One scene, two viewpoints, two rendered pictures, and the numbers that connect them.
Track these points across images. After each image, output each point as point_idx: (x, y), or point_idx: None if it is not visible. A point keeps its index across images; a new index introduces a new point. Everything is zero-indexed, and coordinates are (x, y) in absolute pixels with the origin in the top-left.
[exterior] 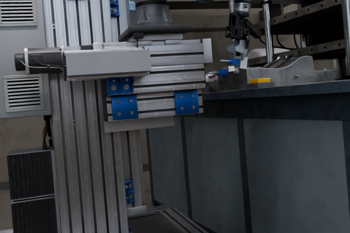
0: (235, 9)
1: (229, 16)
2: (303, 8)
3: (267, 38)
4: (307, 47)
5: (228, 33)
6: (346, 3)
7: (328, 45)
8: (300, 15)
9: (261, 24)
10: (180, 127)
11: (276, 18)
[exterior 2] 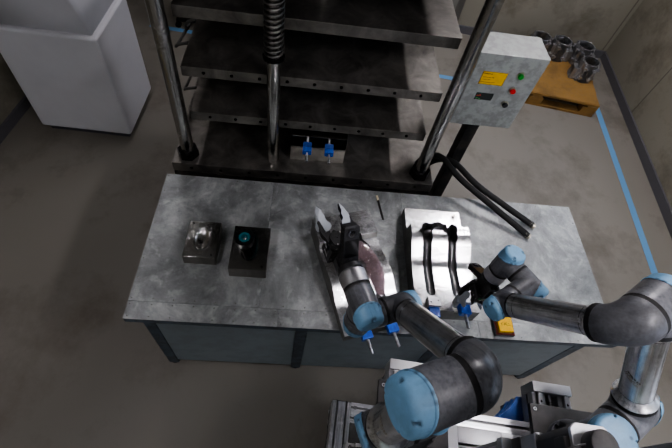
0: (498, 284)
1: (489, 291)
2: (359, 86)
3: (277, 108)
4: (351, 127)
5: (477, 301)
6: (449, 118)
7: (389, 133)
8: (349, 91)
9: (248, 76)
10: (296, 331)
11: (291, 80)
